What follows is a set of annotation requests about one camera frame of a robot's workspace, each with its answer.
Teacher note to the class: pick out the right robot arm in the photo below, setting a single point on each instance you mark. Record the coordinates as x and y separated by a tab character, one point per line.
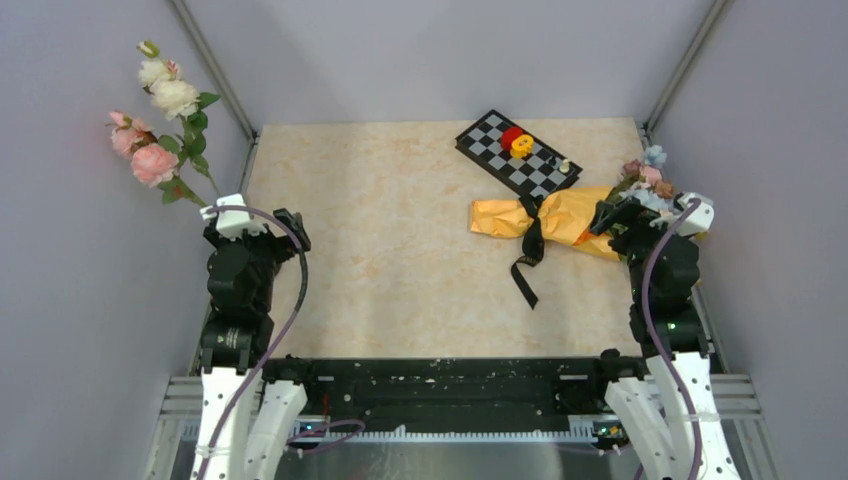
669	413

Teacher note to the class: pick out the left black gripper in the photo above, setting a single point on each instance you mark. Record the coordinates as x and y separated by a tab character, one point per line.
285	244

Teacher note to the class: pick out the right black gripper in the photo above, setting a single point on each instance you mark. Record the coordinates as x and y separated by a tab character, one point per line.
627	211

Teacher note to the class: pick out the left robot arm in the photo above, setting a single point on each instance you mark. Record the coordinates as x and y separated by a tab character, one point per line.
237	335

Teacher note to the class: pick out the yellow ring toy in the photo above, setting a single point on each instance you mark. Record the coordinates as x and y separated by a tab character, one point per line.
521	146

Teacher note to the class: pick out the orange paper flower bouquet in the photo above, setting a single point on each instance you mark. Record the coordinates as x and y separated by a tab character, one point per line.
565	216

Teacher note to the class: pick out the red round toy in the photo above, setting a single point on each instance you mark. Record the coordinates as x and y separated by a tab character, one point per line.
509	136

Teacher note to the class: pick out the black white chessboard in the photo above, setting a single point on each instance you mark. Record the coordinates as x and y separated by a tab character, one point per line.
529	176

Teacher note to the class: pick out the black ribbon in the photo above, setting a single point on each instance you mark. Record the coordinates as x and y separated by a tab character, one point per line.
533	248

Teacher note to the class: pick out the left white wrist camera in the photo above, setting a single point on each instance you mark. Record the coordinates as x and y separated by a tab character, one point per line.
229	218

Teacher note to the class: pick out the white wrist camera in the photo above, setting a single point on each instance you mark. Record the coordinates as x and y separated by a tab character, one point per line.
229	218
696	210

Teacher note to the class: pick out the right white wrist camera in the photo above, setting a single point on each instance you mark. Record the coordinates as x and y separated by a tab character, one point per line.
696	210

